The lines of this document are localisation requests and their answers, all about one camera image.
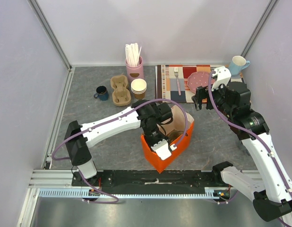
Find cardboard cup carrier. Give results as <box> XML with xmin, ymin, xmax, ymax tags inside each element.
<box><xmin>167</xmin><ymin>130</ymin><xmax>183</xmax><ymax>143</ymax></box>

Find orange paper gift bag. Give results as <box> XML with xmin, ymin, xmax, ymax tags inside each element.
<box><xmin>141</xmin><ymin>105</ymin><xmax>194</xmax><ymax>173</ymax></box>

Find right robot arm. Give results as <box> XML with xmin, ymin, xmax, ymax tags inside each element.
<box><xmin>192</xmin><ymin>81</ymin><xmax>292</xmax><ymax>222</ymax></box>

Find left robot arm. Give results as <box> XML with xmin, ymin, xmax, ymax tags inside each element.
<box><xmin>65</xmin><ymin>100</ymin><xmax>173</xmax><ymax>186</ymax></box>

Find pink dotted plate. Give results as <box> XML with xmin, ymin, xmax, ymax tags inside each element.
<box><xmin>187</xmin><ymin>71</ymin><xmax>209</xmax><ymax>94</ymax></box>

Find colourful patchwork placemat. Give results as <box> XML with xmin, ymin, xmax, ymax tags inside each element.
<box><xmin>155</xmin><ymin>64</ymin><xmax>246</xmax><ymax>105</ymax></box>

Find light blue mug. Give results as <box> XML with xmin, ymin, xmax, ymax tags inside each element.
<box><xmin>228</xmin><ymin>55</ymin><xmax>250</xmax><ymax>76</ymax></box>

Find stacked cardboard cup carriers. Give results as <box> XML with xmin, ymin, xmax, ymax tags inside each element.
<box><xmin>110</xmin><ymin>75</ymin><xmax>131</xmax><ymax>106</ymax></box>

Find stack of paper cups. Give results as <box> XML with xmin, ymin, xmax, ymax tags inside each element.
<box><xmin>131</xmin><ymin>79</ymin><xmax>147</xmax><ymax>100</ymax></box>

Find pink straw holder cup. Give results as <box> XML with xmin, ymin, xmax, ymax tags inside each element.
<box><xmin>125</xmin><ymin>56</ymin><xmax>144</xmax><ymax>82</ymax></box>

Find dark blue enamel mug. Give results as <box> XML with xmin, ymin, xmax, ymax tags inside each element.
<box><xmin>94</xmin><ymin>86</ymin><xmax>109</xmax><ymax>101</ymax></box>

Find white wrapped straws bundle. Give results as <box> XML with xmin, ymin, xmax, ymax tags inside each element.
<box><xmin>125</xmin><ymin>43</ymin><xmax>142</xmax><ymax>67</ymax></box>

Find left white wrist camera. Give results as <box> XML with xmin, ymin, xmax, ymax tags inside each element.
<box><xmin>151</xmin><ymin>140</ymin><xmax>177</xmax><ymax>160</ymax></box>

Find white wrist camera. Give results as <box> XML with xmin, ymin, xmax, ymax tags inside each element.
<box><xmin>151</xmin><ymin>140</ymin><xmax>177</xmax><ymax>160</ymax></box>
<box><xmin>211</xmin><ymin>66</ymin><xmax>231</xmax><ymax>91</ymax></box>

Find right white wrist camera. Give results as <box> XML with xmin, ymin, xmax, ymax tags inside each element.
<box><xmin>211</xmin><ymin>66</ymin><xmax>231</xmax><ymax>91</ymax></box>

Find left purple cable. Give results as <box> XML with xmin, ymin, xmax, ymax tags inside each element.
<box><xmin>51</xmin><ymin>98</ymin><xmax>188</xmax><ymax>203</ymax></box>

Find purple cable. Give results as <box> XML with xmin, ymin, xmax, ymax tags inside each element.
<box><xmin>51</xmin><ymin>98</ymin><xmax>188</xmax><ymax>203</ymax></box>
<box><xmin>207</xmin><ymin>70</ymin><xmax>292</xmax><ymax>227</ymax></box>

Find pink handled fork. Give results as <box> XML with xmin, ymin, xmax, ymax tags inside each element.
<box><xmin>174</xmin><ymin>67</ymin><xmax>181</xmax><ymax>96</ymax></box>

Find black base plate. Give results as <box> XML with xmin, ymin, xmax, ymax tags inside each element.
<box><xmin>71</xmin><ymin>169</ymin><xmax>239</xmax><ymax>195</ymax></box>

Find slotted cable duct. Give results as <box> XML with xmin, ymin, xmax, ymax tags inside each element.
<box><xmin>39</xmin><ymin>188</ymin><xmax>220</xmax><ymax>199</ymax></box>

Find aluminium front rail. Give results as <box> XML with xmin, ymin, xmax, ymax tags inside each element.
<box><xmin>27</xmin><ymin>169</ymin><xmax>286</xmax><ymax>189</ymax></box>

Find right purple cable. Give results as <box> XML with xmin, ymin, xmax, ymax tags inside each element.
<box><xmin>207</xmin><ymin>70</ymin><xmax>292</xmax><ymax>227</ymax></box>

